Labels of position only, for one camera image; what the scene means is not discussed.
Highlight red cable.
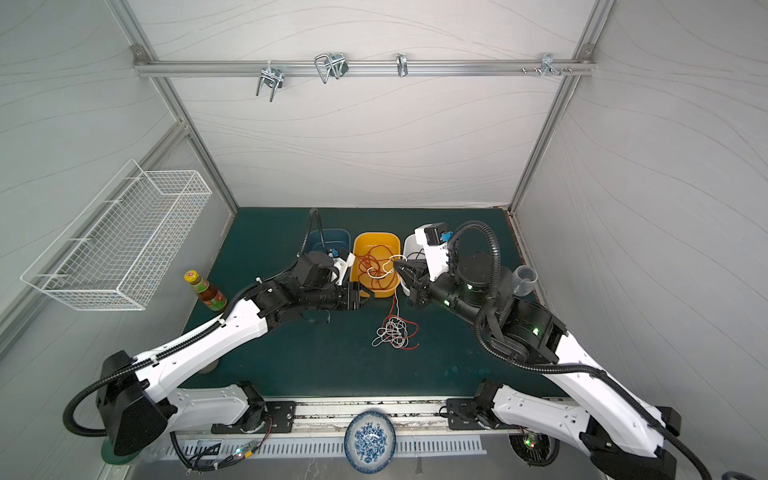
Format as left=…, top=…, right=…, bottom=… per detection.
left=356, top=244, right=397, bottom=292

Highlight white cable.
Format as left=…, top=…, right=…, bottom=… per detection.
left=363, top=254, right=406, bottom=280

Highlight red white black cables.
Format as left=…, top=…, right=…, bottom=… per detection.
left=370, top=299, right=421, bottom=352

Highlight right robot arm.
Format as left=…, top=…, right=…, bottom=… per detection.
left=395, top=221, right=712, bottom=479

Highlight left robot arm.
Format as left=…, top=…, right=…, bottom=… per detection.
left=62, top=250, right=373, bottom=457

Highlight blue plastic bin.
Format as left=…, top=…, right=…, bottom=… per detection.
left=302, top=228, right=351, bottom=259

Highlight white plastic bin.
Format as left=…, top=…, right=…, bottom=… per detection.
left=400, top=234, right=425, bottom=297

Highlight yellow plastic bin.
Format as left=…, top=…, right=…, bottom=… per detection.
left=350, top=232, right=401, bottom=299

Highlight green table mat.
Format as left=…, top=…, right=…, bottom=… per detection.
left=187, top=208, right=561, bottom=398

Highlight sauce bottle yellow cap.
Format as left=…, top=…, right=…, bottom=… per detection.
left=184, top=270, right=228, bottom=312

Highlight blue white patterned plate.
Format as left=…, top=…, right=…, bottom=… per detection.
left=343, top=410, right=397, bottom=474

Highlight green round lid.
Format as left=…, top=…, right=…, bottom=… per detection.
left=100, top=439, right=141, bottom=465

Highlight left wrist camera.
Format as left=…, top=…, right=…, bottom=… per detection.
left=333, top=250, right=356, bottom=286

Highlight metal crossbar rail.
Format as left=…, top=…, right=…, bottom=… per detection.
left=134, top=54, right=597, bottom=79

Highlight white wire basket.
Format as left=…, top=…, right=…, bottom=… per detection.
left=20, top=160, right=212, bottom=311

